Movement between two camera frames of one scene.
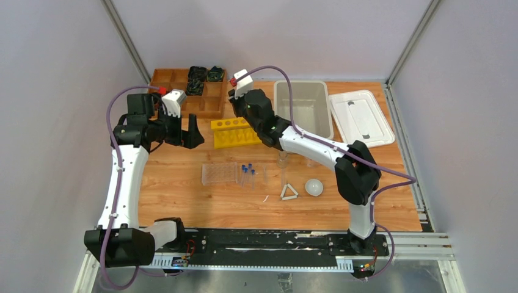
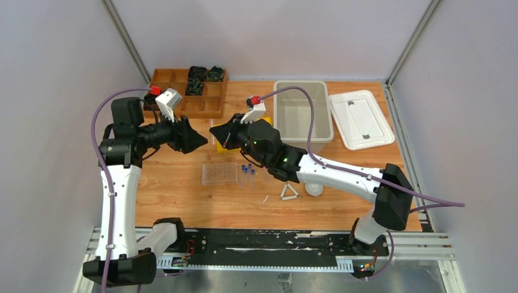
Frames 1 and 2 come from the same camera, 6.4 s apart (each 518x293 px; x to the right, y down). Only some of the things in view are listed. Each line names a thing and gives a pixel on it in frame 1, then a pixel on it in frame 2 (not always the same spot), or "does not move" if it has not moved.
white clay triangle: x=284 y=190 does not move
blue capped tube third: x=245 y=171 does not move
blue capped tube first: x=242 y=175 does not move
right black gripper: x=235 y=102 → x=231 y=129
